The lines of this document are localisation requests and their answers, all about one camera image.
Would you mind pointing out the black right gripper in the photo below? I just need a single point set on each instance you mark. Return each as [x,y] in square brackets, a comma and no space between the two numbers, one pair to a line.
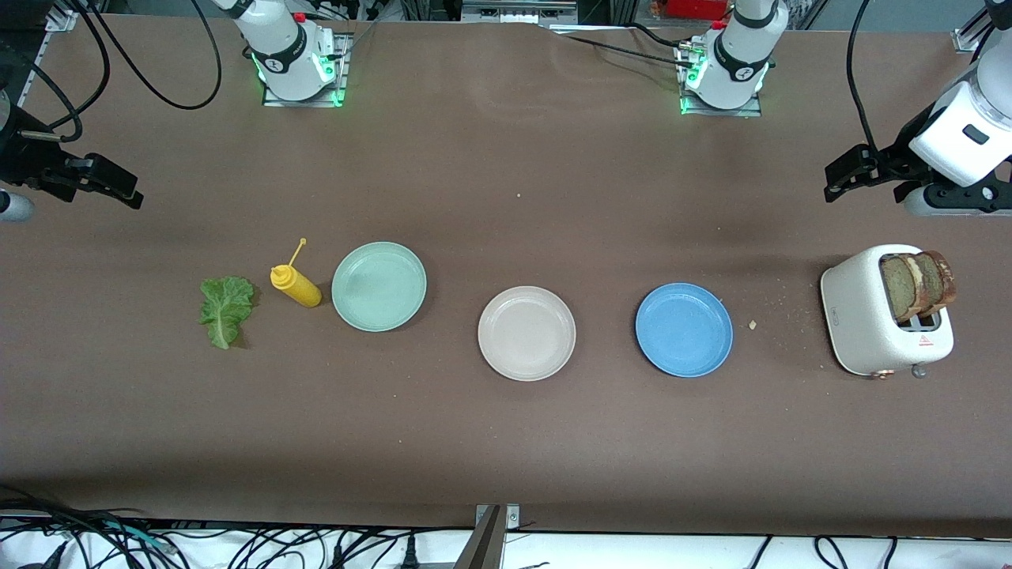
[26,160]

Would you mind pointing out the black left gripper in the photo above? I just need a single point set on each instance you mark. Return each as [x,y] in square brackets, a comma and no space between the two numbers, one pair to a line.
[896,156]

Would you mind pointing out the brown bread slice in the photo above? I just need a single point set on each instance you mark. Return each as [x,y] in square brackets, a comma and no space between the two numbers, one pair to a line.
[941,280]
[897,288]

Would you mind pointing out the yellow mustard squeeze bottle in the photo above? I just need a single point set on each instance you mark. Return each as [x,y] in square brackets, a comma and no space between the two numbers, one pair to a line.
[299,288]

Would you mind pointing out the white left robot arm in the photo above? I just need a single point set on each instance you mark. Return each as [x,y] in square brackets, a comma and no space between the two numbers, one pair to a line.
[739,71]

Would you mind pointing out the blue plate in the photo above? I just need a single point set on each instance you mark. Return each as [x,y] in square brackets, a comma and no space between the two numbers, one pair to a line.
[684,330]

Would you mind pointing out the pale green plate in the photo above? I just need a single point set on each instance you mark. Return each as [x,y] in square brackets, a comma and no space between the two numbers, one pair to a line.
[379,286]

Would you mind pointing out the beige plate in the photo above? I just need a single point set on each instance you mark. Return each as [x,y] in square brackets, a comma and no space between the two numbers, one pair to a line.
[526,333]

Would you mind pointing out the white two-slot toaster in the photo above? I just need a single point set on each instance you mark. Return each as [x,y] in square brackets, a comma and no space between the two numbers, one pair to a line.
[854,316]

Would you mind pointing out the green lettuce leaf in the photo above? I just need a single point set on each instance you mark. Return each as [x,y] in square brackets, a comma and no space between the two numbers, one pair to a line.
[225,308]

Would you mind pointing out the red box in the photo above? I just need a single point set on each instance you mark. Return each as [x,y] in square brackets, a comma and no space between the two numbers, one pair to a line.
[696,8]

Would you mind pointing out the brown table cover sheet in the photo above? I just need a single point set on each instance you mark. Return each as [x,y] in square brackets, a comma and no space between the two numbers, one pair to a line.
[506,197]

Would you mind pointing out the black power plug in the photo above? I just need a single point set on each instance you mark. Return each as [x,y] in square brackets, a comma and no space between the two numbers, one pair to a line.
[410,553]

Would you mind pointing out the metal corner bracket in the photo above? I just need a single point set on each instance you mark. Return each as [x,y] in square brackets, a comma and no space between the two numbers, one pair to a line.
[968,39]
[62,20]

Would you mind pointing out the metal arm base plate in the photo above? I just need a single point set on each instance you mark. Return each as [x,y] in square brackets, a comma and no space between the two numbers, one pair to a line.
[688,107]
[341,71]

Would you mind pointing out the metal table frame bracket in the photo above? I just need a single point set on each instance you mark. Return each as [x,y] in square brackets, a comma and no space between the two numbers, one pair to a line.
[494,545]

